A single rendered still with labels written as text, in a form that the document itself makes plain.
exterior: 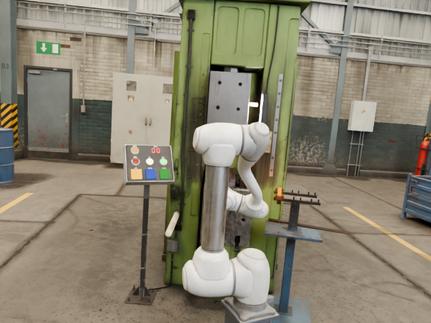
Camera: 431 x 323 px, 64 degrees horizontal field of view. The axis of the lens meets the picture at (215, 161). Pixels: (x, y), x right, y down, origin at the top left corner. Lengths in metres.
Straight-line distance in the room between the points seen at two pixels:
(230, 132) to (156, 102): 6.53
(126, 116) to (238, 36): 5.52
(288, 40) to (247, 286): 1.87
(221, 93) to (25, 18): 7.42
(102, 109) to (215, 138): 7.42
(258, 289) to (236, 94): 1.46
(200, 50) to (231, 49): 0.23
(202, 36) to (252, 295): 1.90
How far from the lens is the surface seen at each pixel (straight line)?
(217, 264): 1.52
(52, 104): 9.04
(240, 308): 1.68
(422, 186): 6.04
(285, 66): 2.78
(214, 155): 1.41
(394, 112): 10.21
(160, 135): 7.94
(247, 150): 1.45
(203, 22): 2.80
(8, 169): 6.75
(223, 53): 2.76
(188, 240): 2.94
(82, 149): 8.91
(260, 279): 1.60
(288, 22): 2.83
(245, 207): 1.92
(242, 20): 2.80
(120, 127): 8.02
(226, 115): 2.58
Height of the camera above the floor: 1.50
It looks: 9 degrees down
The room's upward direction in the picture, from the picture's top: 4 degrees clockwise
